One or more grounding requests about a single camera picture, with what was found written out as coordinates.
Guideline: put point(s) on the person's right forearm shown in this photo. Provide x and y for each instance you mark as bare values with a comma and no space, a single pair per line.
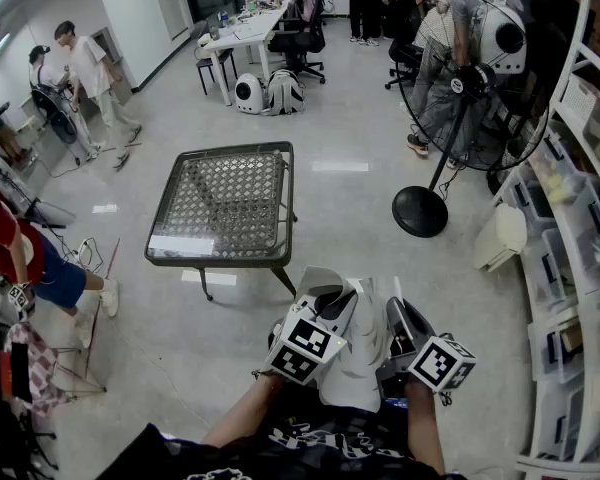
425,428

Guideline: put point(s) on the person's left forearm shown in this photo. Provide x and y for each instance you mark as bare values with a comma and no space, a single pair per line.
240,413

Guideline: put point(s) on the white triangle-print tablecloth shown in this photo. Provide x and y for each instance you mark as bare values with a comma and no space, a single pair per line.
355,368

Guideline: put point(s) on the red stick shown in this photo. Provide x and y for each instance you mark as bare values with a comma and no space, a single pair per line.
114,258

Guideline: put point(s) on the grey garment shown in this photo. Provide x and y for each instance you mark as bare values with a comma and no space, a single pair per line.
0,173

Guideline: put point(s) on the black red flat device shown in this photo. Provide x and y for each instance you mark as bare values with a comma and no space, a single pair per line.
17,368

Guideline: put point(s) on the white shelf basket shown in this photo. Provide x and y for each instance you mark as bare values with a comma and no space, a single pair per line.
580,98

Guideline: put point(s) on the cream box appliance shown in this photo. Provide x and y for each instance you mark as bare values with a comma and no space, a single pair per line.
207,43

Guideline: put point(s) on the black capsule backpack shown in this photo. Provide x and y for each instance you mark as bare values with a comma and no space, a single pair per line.
55,115

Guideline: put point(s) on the white capsule backpack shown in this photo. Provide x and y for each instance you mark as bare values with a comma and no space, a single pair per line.
247,93
500,53

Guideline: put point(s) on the person's black printed shirt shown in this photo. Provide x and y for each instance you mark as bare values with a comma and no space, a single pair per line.
260,463

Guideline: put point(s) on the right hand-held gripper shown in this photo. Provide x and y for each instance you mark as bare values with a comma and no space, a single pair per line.
442,363

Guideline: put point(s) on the cream plastic case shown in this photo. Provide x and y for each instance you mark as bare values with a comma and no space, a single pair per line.
502,238

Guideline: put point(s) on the grey backpack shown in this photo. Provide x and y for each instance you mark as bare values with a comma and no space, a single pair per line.
285,93

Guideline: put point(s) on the pink checkered cloth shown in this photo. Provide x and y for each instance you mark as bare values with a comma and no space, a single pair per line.
40,363

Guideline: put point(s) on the dark side chair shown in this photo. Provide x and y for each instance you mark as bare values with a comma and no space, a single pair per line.
215,60

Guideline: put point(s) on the black pedestal fan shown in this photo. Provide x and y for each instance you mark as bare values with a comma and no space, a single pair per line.
420,213

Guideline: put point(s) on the black device blue screen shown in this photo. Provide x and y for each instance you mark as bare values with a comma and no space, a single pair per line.
395,403

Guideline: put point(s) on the white long desk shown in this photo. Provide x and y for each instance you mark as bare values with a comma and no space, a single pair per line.
250,30

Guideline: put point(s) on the row of clear storage boxes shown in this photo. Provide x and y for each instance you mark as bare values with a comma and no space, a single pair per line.
555,258

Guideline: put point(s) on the black office chair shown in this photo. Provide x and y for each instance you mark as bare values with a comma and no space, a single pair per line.
405,60
300,40

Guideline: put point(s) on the dark wicker glass-top table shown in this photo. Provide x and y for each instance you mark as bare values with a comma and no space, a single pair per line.
225,198

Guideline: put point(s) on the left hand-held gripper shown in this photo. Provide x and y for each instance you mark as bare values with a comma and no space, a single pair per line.
305,350

